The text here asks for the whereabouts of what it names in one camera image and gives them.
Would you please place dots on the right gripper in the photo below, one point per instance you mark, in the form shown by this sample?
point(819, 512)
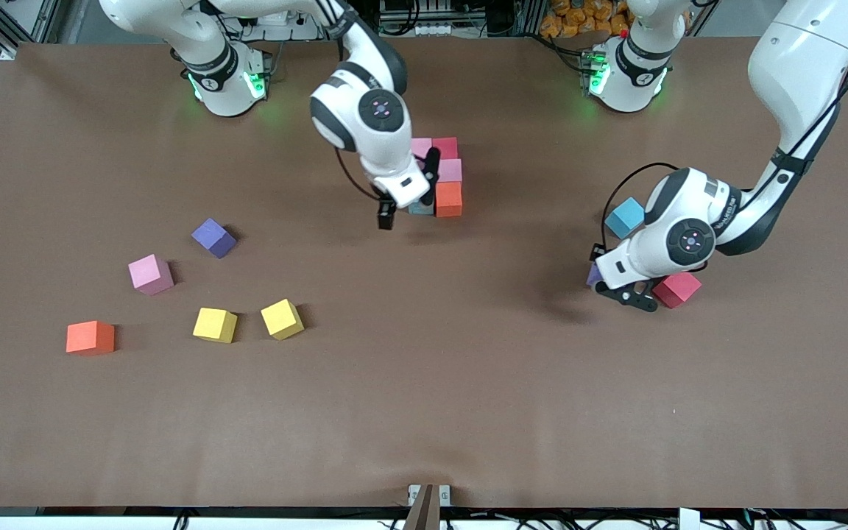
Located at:
point(386, 208)

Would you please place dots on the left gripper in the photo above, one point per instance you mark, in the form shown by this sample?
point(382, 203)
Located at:
point(595, 254)

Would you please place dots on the pink foam block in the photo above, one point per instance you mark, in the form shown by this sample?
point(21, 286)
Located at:
point(451, 171)
point(149, 272)
point(422, 146)

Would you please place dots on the red foam block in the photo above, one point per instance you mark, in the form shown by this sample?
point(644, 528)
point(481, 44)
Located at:
point(678, 288)
point(444, 147)

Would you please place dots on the orange foam block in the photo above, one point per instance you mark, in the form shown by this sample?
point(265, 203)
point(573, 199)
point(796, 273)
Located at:
point(89, 337)
point(450, 200)

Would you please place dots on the cyan foam block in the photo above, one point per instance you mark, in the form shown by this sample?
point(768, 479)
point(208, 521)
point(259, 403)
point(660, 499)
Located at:
point(624, 218)
point(418, 209)

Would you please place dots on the purple foam block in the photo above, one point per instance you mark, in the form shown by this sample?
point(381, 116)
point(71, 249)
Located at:
point(593, 276)
point(212, 235)

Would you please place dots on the yellow foam block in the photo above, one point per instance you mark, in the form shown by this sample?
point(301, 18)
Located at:
point(213, 324)
point(281, 318)

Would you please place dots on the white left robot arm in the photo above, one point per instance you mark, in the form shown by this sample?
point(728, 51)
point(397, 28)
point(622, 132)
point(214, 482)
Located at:
point(799, 59)

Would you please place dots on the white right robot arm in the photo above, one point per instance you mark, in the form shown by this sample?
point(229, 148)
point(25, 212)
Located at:
point(376, 147)

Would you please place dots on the small white power strip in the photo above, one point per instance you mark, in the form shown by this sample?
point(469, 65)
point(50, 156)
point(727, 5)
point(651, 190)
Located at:
point(433, 29)

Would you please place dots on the black equipment rack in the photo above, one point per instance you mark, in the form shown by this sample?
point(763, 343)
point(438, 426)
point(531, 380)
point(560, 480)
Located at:
point(424, 9)

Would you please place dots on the bag of orange fruit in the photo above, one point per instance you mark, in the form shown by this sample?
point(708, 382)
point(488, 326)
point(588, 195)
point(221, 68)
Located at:
point(578, 18)

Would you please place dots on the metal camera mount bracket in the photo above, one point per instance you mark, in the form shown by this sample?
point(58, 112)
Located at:
point(429, 508)

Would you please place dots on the white table edge rail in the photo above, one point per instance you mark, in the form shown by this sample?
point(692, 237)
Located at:
point(100, 524)

